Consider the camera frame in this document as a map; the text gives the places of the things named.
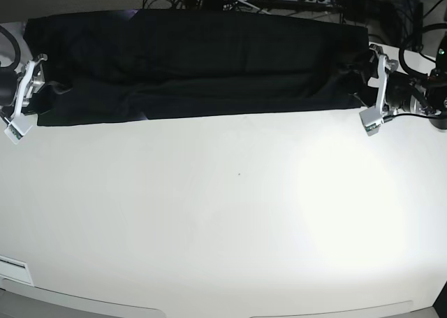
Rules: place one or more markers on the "black T-shirt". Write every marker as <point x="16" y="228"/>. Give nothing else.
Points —
<point x="113" y="67"/>

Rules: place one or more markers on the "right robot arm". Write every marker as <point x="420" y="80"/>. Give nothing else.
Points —
<point x="10" y="78"/>

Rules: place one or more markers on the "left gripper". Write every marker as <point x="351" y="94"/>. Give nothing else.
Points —
<point x="385" y="67"/>

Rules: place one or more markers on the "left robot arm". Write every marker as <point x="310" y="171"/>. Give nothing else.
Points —
<point x="402" y="94"/>

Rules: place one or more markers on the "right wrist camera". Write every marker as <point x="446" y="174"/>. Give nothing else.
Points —
<point x="17" y="127"/>

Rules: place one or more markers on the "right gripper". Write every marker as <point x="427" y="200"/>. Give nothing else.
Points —
<point x="31" y="79"/>

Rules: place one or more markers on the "white label plate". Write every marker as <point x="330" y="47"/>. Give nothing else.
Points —
<point x="15" y="270"/>

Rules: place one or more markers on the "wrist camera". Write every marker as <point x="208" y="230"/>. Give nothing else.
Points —
<point x="371" y="119"/>
<point x="17" y="127"/>

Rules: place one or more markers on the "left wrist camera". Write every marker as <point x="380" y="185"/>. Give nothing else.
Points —
<point x="371" y="119"/>

